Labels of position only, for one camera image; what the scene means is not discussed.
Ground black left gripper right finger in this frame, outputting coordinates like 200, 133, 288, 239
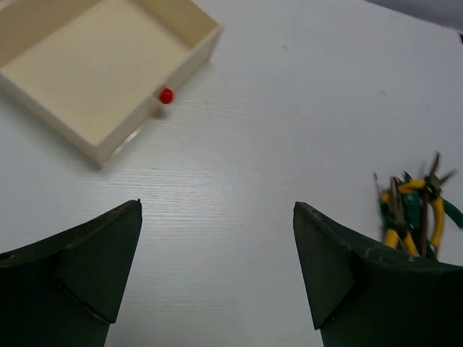
293, 202, 462, 346

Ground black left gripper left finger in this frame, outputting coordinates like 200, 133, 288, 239
1, 200, 143, 346

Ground green handled cutters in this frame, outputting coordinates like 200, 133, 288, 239
378, 171, 463, 260

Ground yellow needle-nose pliers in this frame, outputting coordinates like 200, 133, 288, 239
423, 151, 458, 257

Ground long brown hex key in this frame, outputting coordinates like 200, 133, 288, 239
420, 187, 429, 258

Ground red round knob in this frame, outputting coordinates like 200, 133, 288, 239
158, 87, 175, 105

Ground cream compartment tray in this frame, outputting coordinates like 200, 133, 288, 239
1, 1, 224, 166

